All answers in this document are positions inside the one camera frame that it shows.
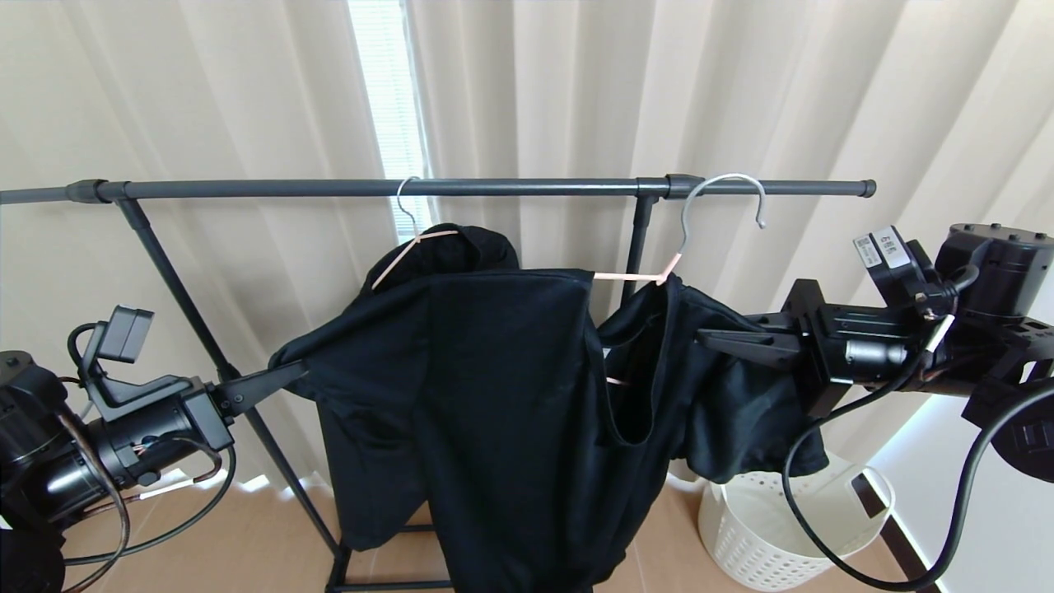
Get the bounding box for white laundry basket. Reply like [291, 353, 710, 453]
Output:
[698, 451, 896, 592]

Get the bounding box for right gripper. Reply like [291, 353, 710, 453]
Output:
[782, 280, 989, 417]

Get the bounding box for pink clothes hanger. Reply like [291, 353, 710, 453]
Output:
[593, 173, 768, 386]
[371, 177, 462, 291]

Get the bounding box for black garment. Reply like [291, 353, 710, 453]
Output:
[268, 268, 830, 593]

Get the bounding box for window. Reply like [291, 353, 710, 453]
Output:
[347, 0, 433, 244]

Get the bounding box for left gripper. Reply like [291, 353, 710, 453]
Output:
[49, 383, 236, 516]

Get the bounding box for black cable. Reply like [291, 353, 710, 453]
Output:
[62, 323, 240, 569]
[782, 354, 1054, 592]

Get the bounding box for black shorts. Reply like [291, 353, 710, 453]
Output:
[319, 224, 521, 553]

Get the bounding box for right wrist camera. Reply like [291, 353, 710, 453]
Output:
[852, 226, 960, 322]

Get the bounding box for black clothes rack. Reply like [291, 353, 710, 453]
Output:
[0, 175, 876, 593]

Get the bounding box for beige curtain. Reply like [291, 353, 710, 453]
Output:
[403, 0, 1054, 495]
[0, 0, 400, 495]

